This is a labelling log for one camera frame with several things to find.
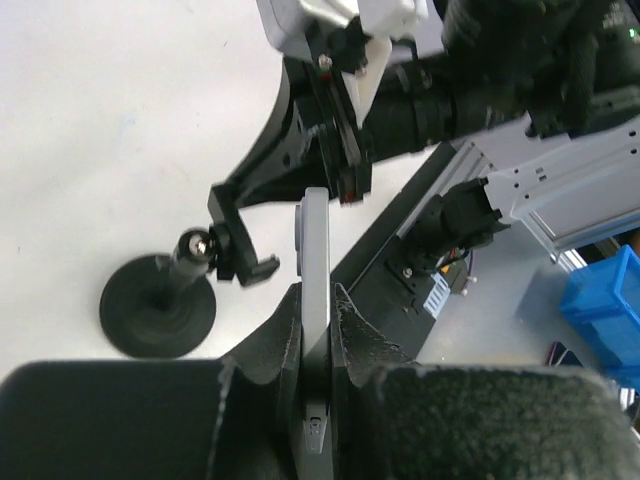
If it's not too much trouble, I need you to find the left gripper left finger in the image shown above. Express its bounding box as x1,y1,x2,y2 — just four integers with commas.
1,284,301,479

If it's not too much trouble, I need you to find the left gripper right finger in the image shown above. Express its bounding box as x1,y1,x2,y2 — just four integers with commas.
330,284,635,479

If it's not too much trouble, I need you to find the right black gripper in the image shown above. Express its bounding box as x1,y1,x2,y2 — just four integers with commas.
227,15,395,208

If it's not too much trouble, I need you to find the black smartphone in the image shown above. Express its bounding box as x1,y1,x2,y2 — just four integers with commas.
295,187,333,479

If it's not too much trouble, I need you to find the black round phone stand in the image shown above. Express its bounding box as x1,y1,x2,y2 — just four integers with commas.
99,183,280,359

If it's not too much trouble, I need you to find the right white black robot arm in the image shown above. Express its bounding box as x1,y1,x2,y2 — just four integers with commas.
227,1,639,210

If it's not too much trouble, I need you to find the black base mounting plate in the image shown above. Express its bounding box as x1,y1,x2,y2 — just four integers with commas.
331,142,487,359

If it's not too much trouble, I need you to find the blue plastic bin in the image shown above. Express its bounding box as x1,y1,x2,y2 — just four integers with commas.
559,245,639,390

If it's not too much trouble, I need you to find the right white cable duct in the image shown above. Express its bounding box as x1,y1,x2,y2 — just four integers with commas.
423,273,451,319

